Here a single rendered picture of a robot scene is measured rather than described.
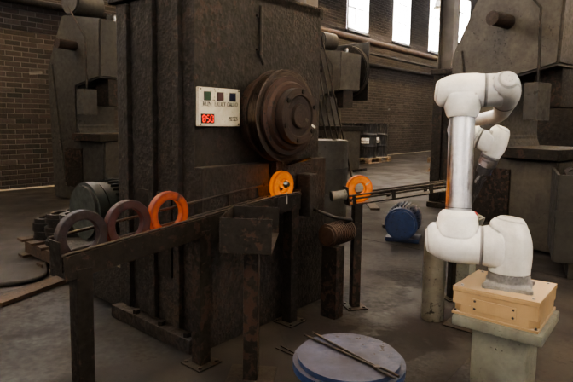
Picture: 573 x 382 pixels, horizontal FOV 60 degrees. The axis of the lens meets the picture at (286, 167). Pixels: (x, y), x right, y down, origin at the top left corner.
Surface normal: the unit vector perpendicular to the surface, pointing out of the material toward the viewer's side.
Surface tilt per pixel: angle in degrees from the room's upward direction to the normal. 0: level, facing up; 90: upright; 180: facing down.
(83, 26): 90
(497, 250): 87
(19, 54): 90
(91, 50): 90
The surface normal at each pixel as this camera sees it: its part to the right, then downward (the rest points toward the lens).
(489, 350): -0.62, 0.07
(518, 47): -0.81, 0.04
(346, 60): 0.69, 0.11
